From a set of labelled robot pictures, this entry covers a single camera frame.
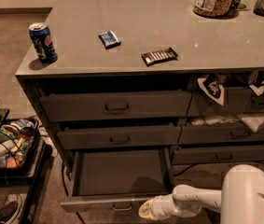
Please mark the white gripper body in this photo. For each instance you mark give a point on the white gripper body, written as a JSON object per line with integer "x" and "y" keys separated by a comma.
{"x": 166, "y": 206}

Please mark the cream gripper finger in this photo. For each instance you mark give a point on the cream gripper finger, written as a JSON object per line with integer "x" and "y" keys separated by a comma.
{"x": 145, "y": 210}

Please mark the grey drawer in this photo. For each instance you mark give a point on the grey drawer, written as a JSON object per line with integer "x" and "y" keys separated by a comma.
{"x": 237, "y": 100}
{"x": 116, "y": 105}
{"x": 194, "y": 155}
{"x": 219, "y": 133}
{"x": 118, "y": 180}
{"x": 136, "y": 136}

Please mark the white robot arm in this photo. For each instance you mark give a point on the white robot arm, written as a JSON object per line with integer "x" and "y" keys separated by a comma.
{"x": 240, "y": 201}

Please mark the clear plastic bag in drawer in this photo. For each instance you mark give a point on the clear plastic bag in drawer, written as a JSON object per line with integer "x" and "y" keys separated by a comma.
{"x": 252, "y": 121}

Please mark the grey drawer cabinet with counter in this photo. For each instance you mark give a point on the grey drawer cabinet with counter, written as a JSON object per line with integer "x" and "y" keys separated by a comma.
{"x": 232, "y": 48}

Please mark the shoe on cart shelf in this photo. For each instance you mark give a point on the shoe on cart shelf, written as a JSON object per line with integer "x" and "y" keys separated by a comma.
{"x": 10, "y": 210}

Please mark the black chocolate bar wrapper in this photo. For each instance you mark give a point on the black chocolate bar wrapper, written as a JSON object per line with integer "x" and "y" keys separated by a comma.
{"x": 159, "y": 56}

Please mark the black bin of bottles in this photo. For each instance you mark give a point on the black bin of bottles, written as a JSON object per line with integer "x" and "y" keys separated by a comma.
{"x": 19, "y": 139}

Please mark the blue snack packet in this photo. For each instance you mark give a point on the blue snack packet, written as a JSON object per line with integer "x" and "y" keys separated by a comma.
{"x": 109, "y": 39}

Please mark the blue Pepsi soda can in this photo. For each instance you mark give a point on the blue Pepsi soda can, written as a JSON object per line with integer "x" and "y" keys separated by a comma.
{"x": 40, "y": 35}

